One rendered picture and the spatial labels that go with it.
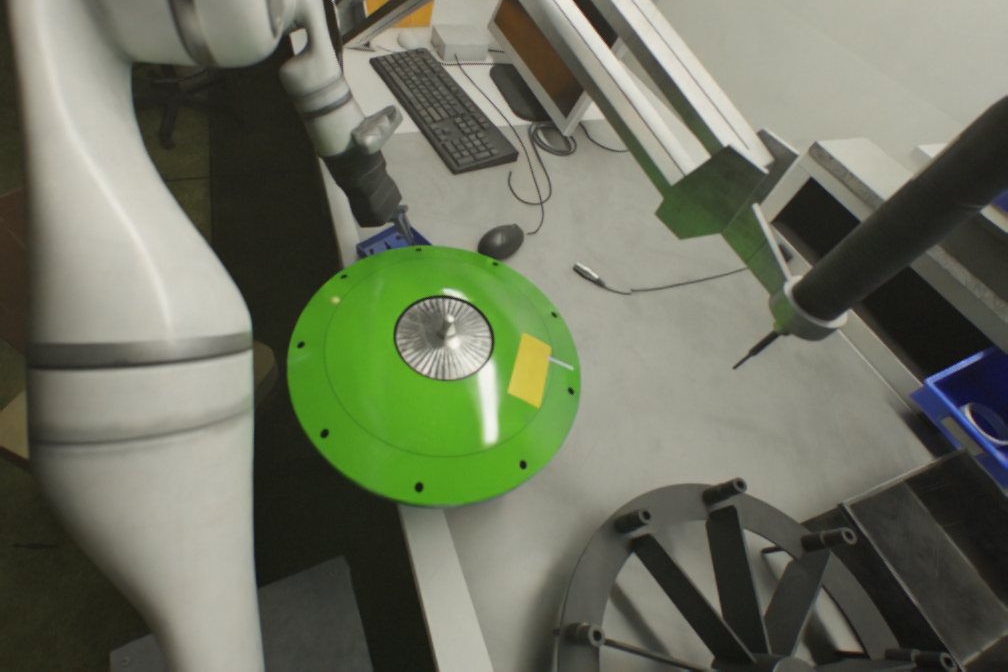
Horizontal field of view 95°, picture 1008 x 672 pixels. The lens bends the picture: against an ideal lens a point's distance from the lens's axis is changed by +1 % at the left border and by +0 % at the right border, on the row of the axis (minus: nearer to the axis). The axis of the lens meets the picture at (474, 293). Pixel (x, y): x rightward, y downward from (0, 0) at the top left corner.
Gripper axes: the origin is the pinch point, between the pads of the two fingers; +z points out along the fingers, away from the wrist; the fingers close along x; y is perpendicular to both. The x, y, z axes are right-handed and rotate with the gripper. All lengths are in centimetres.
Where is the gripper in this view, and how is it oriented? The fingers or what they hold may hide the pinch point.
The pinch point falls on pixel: (412, 245)
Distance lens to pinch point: 73.0
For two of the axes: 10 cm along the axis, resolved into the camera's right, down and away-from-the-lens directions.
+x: -3.0, 7.2, -6.3
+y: -9.1, -0.2, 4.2
